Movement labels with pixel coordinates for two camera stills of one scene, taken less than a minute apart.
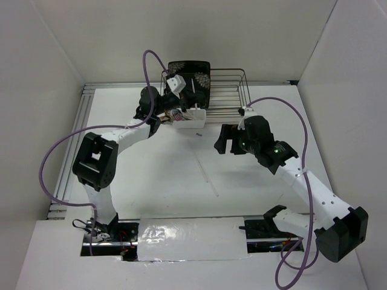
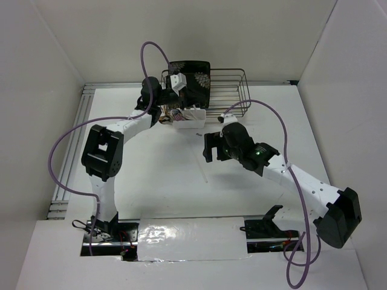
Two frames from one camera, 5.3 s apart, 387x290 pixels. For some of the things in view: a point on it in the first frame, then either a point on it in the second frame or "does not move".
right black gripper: x=228 y=131 → x=213 y=139
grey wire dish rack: x=229 y=93 does not move
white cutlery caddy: x=188 y=118 does not move
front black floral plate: x=197 y=90 does not move
